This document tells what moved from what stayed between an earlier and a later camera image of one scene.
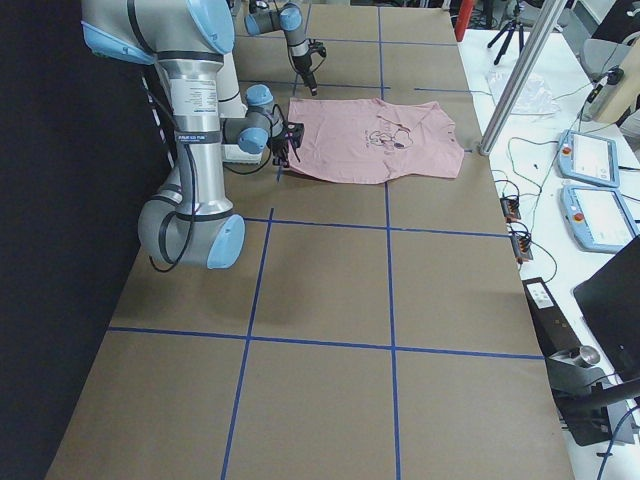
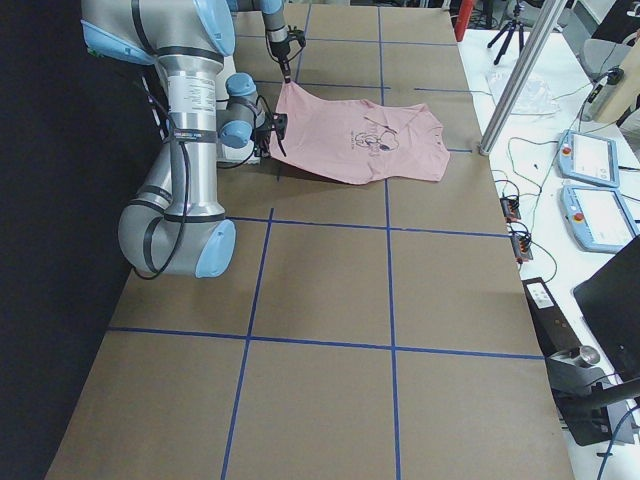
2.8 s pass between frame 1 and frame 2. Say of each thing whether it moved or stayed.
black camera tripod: stayed
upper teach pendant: stayed
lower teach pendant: stayed
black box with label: stayed
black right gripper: moved
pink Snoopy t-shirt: moved
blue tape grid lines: stayed
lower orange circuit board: stayed
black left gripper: moved
